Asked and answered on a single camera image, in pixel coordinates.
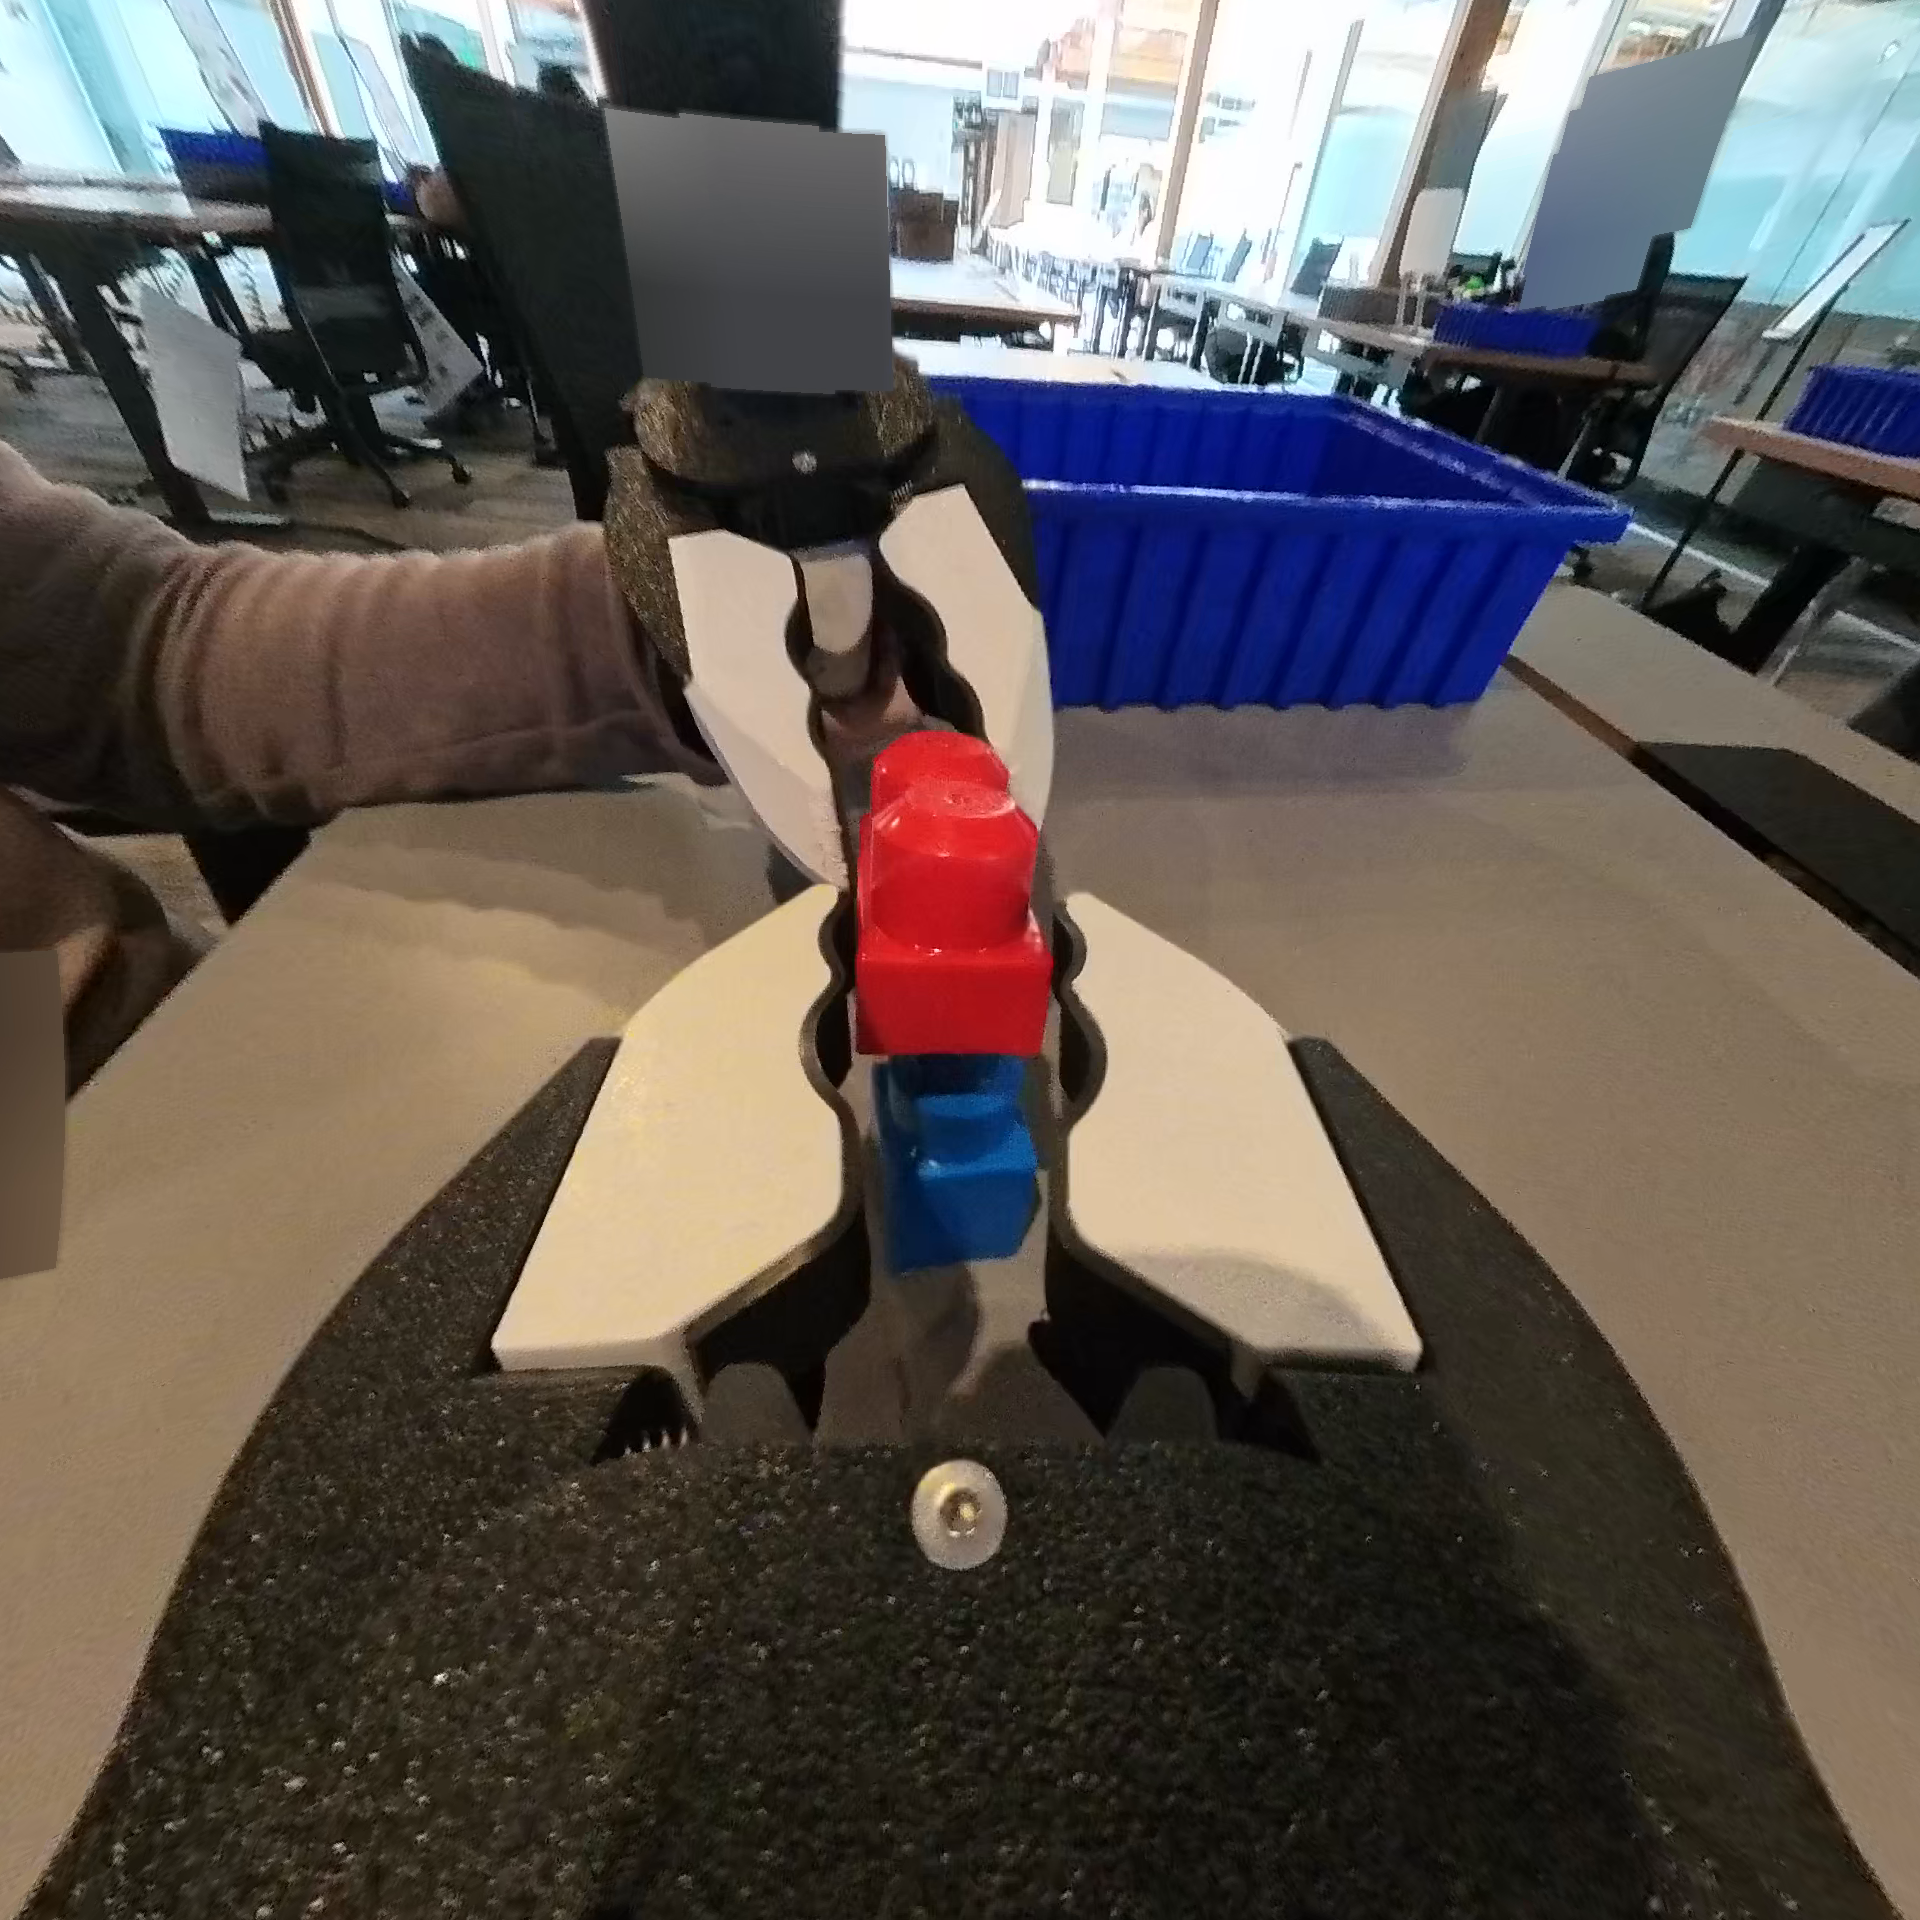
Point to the person's left forearm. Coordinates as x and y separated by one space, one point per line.
299 661

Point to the dark office desk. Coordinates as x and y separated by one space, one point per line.
90 203

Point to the white paper sheet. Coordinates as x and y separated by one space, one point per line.
194 390

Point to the blue one-stud block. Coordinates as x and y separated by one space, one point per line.
961 1186

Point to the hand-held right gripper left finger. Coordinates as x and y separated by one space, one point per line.
674 1171

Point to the white board document stand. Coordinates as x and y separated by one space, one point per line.
1433 242

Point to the small sign stand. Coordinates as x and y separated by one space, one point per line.
1839 278

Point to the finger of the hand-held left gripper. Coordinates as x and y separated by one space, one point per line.
973 601
735 645

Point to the black office chair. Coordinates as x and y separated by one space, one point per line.
345 271
1665 361

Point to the wooden office desk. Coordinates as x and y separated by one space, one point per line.
1515 364
1816 442

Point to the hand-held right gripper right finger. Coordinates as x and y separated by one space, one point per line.
1213 1171

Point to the blue plastic bin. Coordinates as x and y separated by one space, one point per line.
1860 407
210 163
1515 330
1276 570

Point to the red two-stud block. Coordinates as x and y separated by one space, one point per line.
944 974

